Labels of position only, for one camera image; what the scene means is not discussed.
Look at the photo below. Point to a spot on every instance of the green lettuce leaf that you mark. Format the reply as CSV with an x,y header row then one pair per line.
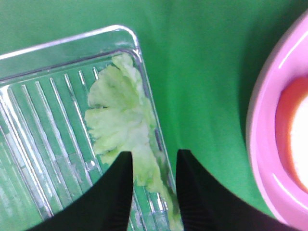
x,y
120,118

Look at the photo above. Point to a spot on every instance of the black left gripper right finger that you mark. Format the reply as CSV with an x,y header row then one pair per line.
x,y
206,205

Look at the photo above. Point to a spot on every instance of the toast bread slice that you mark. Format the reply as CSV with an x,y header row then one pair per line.
x,y
291,130

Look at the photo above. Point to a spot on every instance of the pink round plate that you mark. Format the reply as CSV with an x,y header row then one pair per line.
x,y
288,60

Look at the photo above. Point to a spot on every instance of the green tablecloth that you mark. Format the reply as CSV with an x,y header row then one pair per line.
x,y
202,58

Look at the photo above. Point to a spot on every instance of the left clear plastic tray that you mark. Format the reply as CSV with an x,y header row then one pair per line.
x,y
47,159

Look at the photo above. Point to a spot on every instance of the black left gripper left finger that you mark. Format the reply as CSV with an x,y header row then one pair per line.
x,y
104,207

